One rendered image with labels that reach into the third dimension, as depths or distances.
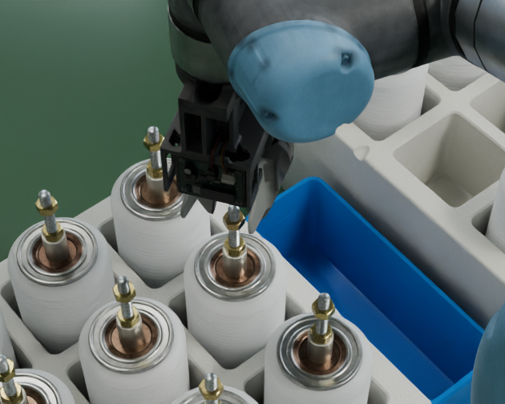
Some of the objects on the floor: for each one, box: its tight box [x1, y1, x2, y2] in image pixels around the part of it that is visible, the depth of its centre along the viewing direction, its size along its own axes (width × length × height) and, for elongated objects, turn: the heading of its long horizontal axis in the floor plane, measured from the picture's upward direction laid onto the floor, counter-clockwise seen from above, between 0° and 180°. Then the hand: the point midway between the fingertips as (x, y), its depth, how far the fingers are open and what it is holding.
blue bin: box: [245, 176, 485, 404], centre depth 128 cm, size 30×11×12 cm, turn 38°
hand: (235, 199), depth 101 cm, fingers open, 3 cm apart
